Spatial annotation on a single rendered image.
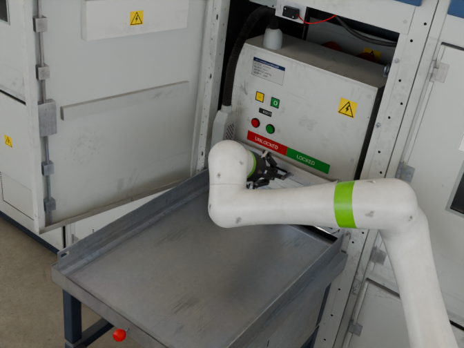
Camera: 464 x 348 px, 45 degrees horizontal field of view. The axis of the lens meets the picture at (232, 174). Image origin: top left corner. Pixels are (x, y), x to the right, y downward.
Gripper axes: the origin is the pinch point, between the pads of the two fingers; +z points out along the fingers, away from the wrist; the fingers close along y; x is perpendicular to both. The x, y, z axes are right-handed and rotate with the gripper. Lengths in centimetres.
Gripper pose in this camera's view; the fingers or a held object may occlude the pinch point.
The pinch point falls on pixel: (274, 174)
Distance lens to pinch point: 185.0
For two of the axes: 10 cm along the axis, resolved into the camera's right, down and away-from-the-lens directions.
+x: 8.1, 3.8, -4.4
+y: -4.0, 9.2, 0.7
